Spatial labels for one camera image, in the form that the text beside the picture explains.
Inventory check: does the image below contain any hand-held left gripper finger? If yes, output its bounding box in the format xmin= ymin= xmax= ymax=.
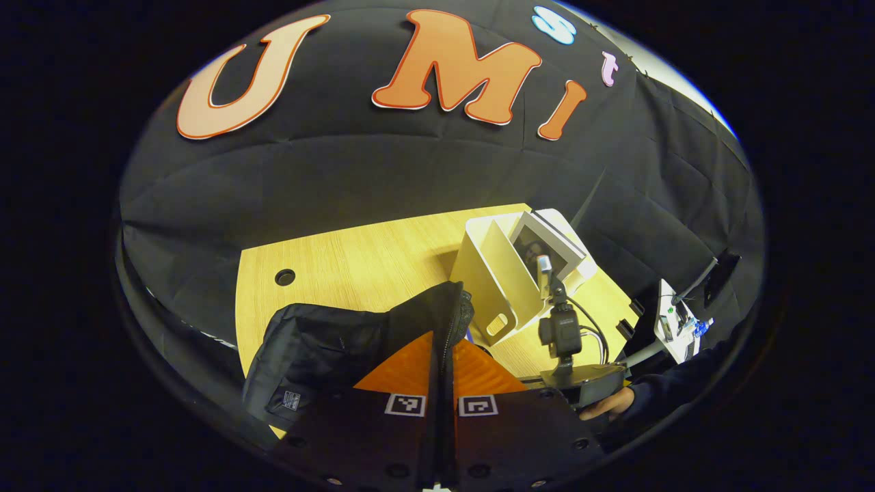
xmin=270 ymin=331 xmax=444 ymax=489
xmin=443 ymin=338 xmax=607 ymax=489

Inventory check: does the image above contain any black and white book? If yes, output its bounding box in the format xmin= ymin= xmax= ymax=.
xmin=509 ymin=210 xmax=589 ymax=282

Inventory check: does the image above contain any white bookshelf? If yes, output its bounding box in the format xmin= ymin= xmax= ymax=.
xmin=450 ymin=208 xmax=600 ymax=348

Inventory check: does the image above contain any black schoolbag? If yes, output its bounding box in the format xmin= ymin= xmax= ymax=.
xmin=243 ymin=280 xmax=476 ymax=435

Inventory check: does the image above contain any grey curved tube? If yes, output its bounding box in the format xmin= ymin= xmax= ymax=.
xmin=622 ymin=340 xmax=668 ymax=370

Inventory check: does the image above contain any white desk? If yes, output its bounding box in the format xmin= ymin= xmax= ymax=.
xmin=654 ymin=279 xmax=715 ymax=364

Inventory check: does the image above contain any black monitor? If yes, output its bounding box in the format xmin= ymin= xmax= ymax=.
xmin=703 ymin=248 xmax=743 ymax=310

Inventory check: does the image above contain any black backdrop cloth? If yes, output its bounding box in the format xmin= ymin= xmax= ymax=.
xmin=116 ymin=0 xmax=766 ymax=411

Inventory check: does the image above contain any gripper camera cable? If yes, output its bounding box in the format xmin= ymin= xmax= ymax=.
xmin=566 ymin=295 xmax=610 ymax=366

